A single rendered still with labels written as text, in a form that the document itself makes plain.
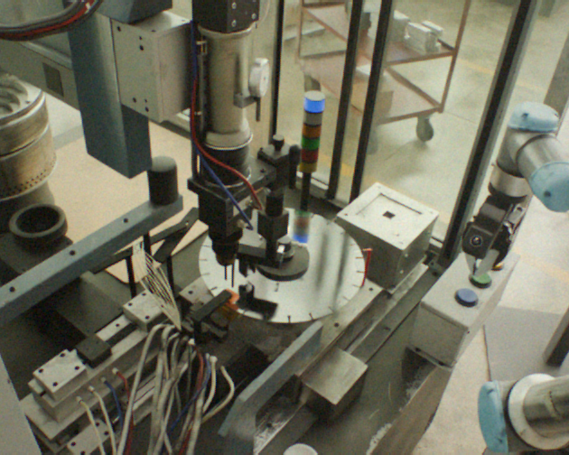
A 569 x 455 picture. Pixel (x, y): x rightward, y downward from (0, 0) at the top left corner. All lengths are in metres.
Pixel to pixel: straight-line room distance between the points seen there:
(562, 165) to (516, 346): 1.58
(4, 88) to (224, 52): 0.92
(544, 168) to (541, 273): 1.93
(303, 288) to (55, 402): 0.49
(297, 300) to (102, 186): 0.81
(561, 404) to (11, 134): 1.18
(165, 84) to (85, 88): 0.18
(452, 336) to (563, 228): 1.99
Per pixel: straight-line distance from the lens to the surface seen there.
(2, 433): 0.49
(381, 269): 1.40
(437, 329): 1.26
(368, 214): 1.41
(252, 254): 1.08
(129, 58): 0.81
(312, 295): 1.12
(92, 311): 1.28
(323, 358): 1.19
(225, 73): 0.79
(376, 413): 1.22
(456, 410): 2.22
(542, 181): 0.94
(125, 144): 0.90
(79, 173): 1.80
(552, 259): 2.96
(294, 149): 0.90
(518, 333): 2.51
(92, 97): 0.93
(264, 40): 1.60
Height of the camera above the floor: 1.76
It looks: 40 degrees down
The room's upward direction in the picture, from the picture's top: 4 degrees clockwise
